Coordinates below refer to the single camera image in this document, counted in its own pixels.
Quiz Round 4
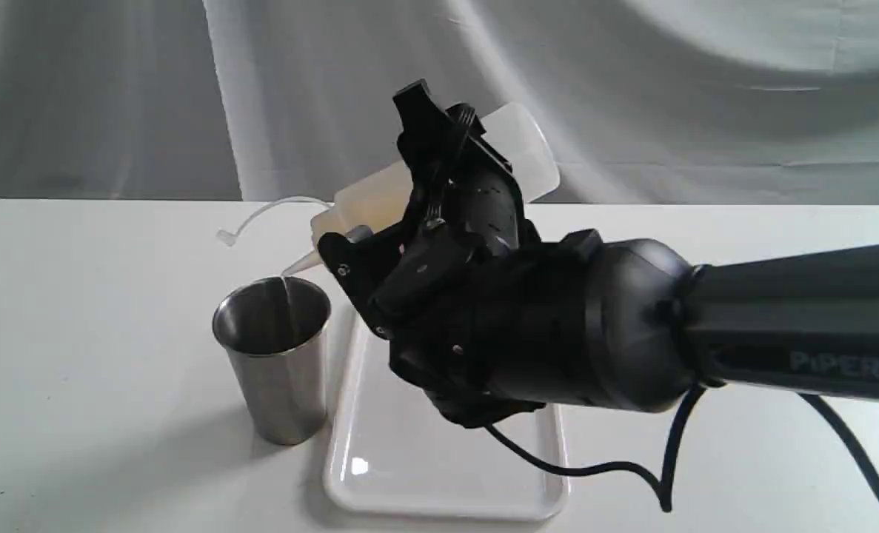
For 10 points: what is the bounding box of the white backdrop cloth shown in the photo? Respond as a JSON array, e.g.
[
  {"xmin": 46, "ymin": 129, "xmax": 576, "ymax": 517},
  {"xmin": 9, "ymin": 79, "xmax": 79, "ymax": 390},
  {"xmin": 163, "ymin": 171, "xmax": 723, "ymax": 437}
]
[{"xmin": 0, "ymin": 1, "xmax": 879, "ymax": 204}]

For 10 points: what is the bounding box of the white plastic tray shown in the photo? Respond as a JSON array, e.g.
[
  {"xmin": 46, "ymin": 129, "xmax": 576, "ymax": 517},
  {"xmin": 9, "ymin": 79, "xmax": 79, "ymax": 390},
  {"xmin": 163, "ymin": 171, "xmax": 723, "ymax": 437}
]
[{"xmin": 323, "ymin": 313, "xmax": 571, "ymax": 523}]

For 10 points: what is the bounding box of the black cable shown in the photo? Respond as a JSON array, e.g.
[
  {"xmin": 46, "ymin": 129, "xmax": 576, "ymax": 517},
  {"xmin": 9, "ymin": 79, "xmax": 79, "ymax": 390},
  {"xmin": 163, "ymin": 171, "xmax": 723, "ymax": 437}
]
[{"xmin": 484, "ymin": 381, "xmax": 879, "ymax": 533}]

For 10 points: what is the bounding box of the clear squeeze bottle with oil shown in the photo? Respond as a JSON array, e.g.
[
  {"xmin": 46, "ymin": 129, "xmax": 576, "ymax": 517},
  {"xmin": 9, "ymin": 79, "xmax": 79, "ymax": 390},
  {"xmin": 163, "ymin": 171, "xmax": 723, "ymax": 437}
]
[{"xmin": 215, "ymin": 102, "xmax": 561, "ymax": 281}]

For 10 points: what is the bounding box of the stainless steel cup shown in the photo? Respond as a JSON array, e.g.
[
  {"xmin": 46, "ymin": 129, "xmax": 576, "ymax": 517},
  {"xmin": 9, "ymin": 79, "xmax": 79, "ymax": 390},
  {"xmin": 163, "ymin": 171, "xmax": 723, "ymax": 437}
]
[{"xmin": 211, "ymin": 277, "xmax": 332, "ymax": 446}]

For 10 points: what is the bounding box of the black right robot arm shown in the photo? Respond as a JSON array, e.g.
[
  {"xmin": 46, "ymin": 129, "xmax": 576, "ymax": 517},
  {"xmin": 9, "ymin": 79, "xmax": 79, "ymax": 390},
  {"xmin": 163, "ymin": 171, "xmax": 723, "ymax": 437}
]
[{"xmin": 317, "ymin": 80, "xmax": 879, "ymax": 429}]

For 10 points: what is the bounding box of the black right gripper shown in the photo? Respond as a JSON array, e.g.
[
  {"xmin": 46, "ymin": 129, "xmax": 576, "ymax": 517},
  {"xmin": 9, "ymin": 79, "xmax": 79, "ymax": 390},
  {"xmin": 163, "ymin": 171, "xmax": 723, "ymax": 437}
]
[{"xmin": 318, "ymin": 80, "xmax": 607, "ymax": 429}]

